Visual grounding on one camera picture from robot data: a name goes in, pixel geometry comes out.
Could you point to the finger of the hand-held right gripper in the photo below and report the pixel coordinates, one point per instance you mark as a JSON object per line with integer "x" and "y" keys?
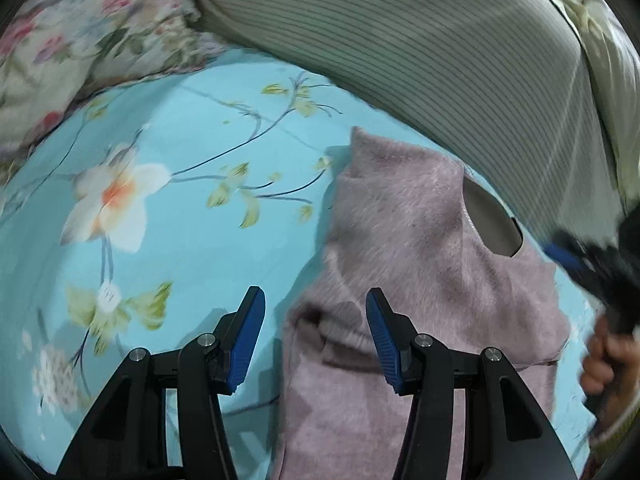
{"x": 562, "y": 252}

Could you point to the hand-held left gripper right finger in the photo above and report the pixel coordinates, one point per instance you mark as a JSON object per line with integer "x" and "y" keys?
{"x": 386, "y": 340}

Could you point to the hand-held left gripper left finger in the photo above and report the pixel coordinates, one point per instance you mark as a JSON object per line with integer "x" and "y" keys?
{"x": 246, "y": 340}

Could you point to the pink knitted sweater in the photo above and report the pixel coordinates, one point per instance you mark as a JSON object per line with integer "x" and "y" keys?
{"x": 400, "y": 270}

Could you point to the person's right forearm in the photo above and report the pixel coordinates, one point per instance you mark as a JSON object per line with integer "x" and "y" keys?
{"x": 617, "y": 435}

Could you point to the person's right hand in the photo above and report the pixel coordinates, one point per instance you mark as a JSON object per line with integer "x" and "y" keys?
{"x": 607, "y": 365}

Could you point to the turquoise floral bed sheet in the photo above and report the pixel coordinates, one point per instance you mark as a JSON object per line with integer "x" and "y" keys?
{"x": 200, "y": 240}

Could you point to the pale leaf-print pillow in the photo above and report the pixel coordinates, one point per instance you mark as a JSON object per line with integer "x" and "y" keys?
{"x": 610, "y": 60}

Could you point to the pink floral quilt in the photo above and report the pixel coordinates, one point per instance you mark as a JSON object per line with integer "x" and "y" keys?
{"x": 85, "y": 45}

